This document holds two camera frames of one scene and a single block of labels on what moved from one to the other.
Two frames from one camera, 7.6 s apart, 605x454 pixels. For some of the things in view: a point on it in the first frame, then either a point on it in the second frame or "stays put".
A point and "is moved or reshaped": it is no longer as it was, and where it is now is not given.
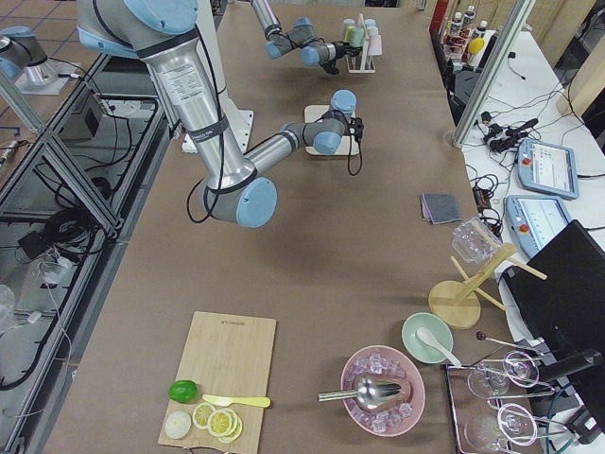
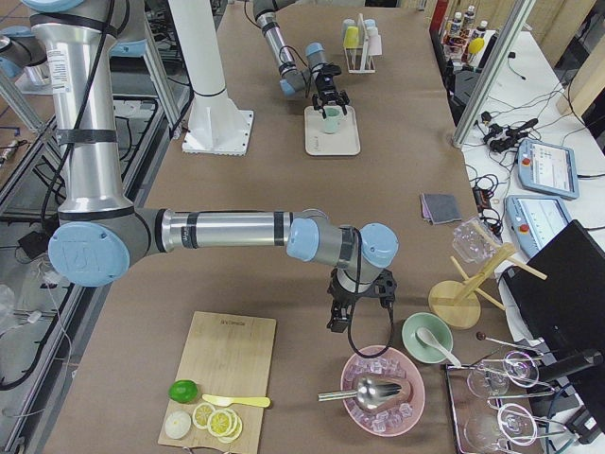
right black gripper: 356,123 to 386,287
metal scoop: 370,392 stays put
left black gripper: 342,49 to 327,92
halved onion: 178,424 stays put
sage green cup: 357,36 is moved or reshaped
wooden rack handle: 365,43 stays put
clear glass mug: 475,240 stays put
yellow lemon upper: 475,44 stays put
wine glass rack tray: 486,419 stays put
